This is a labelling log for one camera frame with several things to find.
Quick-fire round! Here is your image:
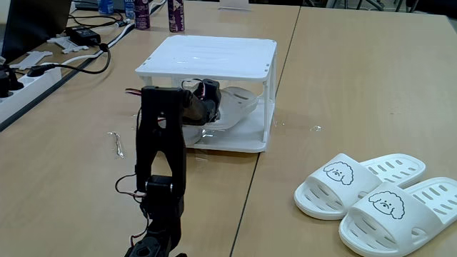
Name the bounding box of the white dog slipper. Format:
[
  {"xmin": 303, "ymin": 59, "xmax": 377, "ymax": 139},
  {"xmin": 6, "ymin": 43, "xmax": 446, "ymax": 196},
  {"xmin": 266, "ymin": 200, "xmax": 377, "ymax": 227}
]
[
  {"xmin": 338, "ymin": 176, "xmax": 457, "ymax": 257},
  {"xmin": 293, "ymin": 153, "xmax": 427, "ymax": 221}
]

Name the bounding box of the white two-shelf shoe rack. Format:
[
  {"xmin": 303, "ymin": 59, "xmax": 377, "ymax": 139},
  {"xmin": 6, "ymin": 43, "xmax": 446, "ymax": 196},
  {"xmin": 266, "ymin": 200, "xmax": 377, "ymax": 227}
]
[{"xmin": 134, "ymin": 34, "xmax": 278, "ymax": 153}]

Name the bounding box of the white plastic rack part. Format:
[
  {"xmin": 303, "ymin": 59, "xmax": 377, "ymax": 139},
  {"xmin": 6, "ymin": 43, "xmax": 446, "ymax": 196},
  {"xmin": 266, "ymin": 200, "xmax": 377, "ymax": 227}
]
[
  {"xmin": 9, "ymin": 50, "xmax": 54, "ymax": 71},
  {"xmin": 46, "ymin": 35, "xmax": 89, "ymax": 55}
]

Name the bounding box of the purple drink can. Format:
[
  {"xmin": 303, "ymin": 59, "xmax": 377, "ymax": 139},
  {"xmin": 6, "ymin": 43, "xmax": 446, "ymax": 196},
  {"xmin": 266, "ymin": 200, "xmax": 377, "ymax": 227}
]
[
  {"xmin": 167, "ymin": 0, "xmax": 186, "ymax": 34},
  {"xmin": 134, "ymin": 0, "xmax": 151, "ymax": 30}
]

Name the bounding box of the white card stand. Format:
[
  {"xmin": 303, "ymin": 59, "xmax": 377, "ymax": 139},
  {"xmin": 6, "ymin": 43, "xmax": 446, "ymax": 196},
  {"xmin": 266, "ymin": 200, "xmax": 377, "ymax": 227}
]
[{"xmin": 218, "ymin": 0, "xmax": 251, "ymax": 11}]

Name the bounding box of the black power adapter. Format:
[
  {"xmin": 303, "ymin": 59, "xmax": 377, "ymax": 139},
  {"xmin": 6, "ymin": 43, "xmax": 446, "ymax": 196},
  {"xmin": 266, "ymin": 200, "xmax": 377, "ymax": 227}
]
[{"xmin": 65, "ymin": 25, "xmax": 102, "ymax": 46}]

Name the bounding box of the white power strip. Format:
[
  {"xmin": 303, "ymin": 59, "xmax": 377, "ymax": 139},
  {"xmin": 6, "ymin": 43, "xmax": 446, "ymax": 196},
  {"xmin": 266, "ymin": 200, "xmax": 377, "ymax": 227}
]
[{"xmin": 0, "ymin": 66, "xmax": 62, "ymax": 124}]

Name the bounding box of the black laptop screen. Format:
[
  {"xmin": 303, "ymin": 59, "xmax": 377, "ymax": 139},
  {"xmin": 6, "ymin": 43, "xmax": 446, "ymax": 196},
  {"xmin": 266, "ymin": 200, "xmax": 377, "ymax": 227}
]
[{"xmin": 1, "ymin": 0, "xmax": 72, "ymax": 64}]

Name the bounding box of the black plug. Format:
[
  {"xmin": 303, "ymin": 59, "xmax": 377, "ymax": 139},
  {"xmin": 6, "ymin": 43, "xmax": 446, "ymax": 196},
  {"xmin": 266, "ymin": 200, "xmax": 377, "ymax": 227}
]
[{"xmin": 0, "ymin": 64, "xmax": 25, "ymax": 98}]

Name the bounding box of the white cable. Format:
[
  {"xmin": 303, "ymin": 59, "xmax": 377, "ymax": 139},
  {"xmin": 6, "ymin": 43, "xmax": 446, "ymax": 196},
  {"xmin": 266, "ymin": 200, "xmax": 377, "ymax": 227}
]
[{"xmin": 41, "ymin": 21, "xmax": 136, "ymax": 67}]

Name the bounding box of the black power cable with plug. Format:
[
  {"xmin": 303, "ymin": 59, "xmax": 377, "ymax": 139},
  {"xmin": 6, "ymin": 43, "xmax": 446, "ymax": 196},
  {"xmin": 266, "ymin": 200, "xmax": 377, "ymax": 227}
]
[{"xmin": 26, "ymin": 42, "xmax": 112, "ymax": 78}]

